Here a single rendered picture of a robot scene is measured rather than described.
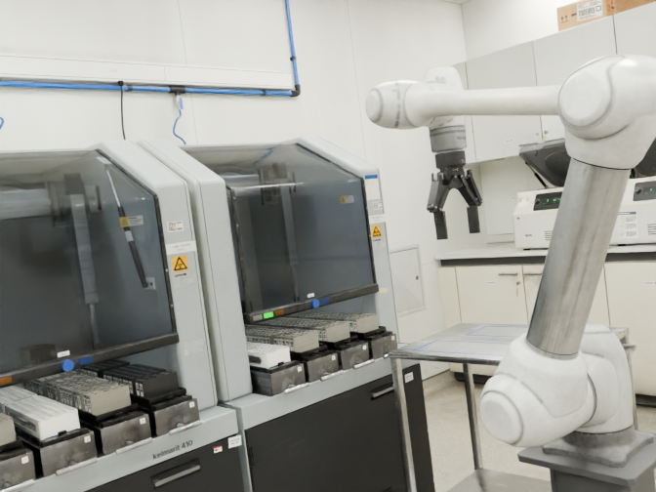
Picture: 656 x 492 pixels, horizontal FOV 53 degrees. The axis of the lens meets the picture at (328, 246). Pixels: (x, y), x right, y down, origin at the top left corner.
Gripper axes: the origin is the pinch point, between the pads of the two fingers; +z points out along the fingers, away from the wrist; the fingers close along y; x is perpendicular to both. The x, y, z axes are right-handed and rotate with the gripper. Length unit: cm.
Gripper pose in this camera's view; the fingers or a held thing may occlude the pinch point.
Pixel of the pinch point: (458, 231)
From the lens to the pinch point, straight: 169.0
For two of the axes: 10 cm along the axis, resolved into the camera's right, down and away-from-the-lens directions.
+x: -6.6, 0.4, 7.5
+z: 1.2, 9.9, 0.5
